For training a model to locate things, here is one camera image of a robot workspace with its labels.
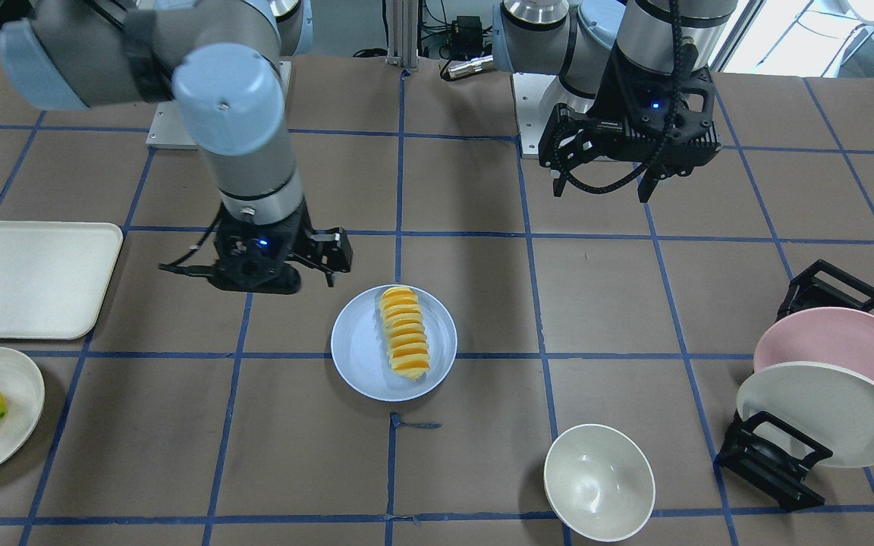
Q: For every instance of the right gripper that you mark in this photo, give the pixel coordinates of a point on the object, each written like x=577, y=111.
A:
x=295, y=241

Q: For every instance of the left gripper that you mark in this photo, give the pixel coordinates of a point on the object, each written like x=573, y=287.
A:
x=610, y=106

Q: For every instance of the blue plate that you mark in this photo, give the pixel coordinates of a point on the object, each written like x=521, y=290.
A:
x=357, y=348

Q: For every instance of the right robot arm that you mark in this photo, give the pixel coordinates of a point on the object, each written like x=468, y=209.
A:
x=218, y=62

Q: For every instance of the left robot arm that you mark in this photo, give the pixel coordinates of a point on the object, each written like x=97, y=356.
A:
x=577, y=42

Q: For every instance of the pink plate in rack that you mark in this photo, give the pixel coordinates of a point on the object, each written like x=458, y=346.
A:
x=832, y=335

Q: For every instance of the cream plate in rack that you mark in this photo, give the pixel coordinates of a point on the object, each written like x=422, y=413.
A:
x=831, y=405

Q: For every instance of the white rectangular tray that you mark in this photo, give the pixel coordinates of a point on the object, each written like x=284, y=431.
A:
x=54, y=276

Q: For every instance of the cream bowl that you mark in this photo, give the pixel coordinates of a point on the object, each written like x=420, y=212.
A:
x=599, y=482

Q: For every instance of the black dish rack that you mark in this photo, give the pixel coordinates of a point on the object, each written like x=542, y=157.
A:
x=760, y=461

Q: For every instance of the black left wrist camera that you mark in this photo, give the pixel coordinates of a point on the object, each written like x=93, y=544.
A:
x=649, y=105

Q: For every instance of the aluminium frame post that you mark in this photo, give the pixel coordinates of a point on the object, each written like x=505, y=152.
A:
x=402, y=26

